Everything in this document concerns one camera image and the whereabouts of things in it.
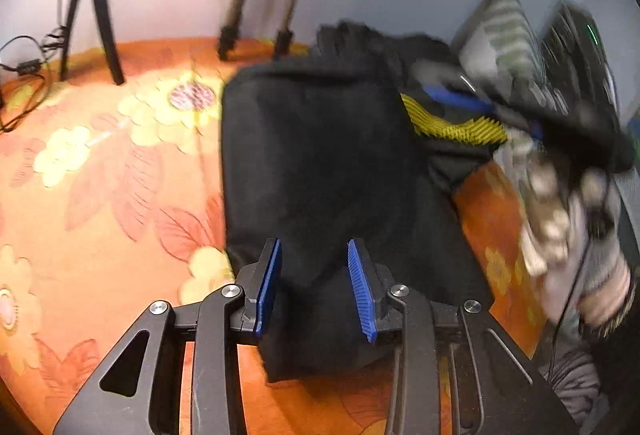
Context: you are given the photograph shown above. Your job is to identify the black pants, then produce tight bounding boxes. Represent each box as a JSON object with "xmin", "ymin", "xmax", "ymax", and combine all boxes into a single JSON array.
[{"xmin": 219, "ymin": 61, "xmax": 497, "ymax": 385}]

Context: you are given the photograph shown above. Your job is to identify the black garment yellow striped waistband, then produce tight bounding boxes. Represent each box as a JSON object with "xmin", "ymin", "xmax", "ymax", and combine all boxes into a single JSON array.
[{"xmin": 399, "ymin": 91, "xmax": 508, "ymax": 193}]

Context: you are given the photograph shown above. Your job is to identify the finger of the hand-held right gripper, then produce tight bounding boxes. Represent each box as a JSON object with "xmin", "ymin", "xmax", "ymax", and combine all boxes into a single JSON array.
[
  {"xmin": 421, "ymin": 84, "xmax": 501, "ymax": 118},
  {"xmin": 412, "ymin": 58, "xmax": 483, "ymax": 91}
]

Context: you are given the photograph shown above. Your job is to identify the pile of black clothes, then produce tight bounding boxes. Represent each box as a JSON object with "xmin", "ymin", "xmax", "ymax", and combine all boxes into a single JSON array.
[{"xmin": 314, "ymin": 19, "xmax": 463, "ymax": 88}]

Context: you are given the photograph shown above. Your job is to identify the small black tripod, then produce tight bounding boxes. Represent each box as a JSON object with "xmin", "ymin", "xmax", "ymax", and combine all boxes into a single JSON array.
[{"xmin": 59, "ymin": 0, "xmax": 127, "ymax": 87}]

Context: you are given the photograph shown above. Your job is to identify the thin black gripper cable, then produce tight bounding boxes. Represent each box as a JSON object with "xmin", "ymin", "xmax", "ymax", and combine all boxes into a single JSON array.
[{"xmin": 547, "ymin": 195, "xmax": 608, "ymax": 378}]

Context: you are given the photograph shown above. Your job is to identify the orange floral bed sheet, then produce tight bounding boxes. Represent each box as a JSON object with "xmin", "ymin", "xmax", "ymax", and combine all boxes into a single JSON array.
[{"xmin": 0, "ymin": 35, "xmax": 561, "ymax": 435}]

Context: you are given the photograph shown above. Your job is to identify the green striped pillow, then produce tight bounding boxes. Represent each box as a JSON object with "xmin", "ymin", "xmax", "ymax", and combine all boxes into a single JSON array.
[{"xmin": 451, "ymin": 0, "xmax": 545, "ymax": 82}]

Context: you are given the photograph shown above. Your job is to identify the person's right forearm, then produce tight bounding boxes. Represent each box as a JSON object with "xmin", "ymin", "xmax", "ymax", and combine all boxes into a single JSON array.
[{"xmin": 542, "ymin": 215, "xmax": 638, "ymax": 343}]

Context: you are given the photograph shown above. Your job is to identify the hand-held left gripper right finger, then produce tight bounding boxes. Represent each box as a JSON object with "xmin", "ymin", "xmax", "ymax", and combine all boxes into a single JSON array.
[{"xmin": 347, "ymin": 238, "xmax": 581, "ymax": 435}]

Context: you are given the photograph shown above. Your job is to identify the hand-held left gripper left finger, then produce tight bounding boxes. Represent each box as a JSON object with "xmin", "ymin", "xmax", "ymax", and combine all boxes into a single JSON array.
[{"xmin": 52, "ymin": 237, "xmax": 284, "ymax": 435}]

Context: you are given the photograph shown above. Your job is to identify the person's right hand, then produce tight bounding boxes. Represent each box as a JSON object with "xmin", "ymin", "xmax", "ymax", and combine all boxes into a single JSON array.
[{"xmin": 517, "ymin": 135, "xmax": 618, "ymax": 278}]

